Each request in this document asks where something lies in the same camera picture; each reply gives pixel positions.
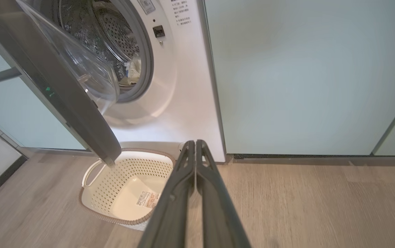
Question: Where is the pale yellow baby garment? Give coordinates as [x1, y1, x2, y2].
[125, 59, 143, 79]
[118, 76, 140, 87]

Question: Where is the white front-load washing machine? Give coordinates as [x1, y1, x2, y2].
[29, 0, 226, 163]

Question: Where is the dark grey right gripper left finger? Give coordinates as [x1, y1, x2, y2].
[138, 140, 196, 248]

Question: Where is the grey round glass washer door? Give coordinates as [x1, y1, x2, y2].
[0, 0, 122, 169]

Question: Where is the white perforated laundry basket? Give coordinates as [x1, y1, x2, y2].
[79, 148, 177, 231]

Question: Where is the light blue cabinet panel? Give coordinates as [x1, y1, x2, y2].
[204, 0, 395, 156]

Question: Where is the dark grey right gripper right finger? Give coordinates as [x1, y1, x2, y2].
[196, 139, 251, 248]

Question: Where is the white orange basket label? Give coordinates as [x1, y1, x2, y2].
[136, 191, 159, 209]

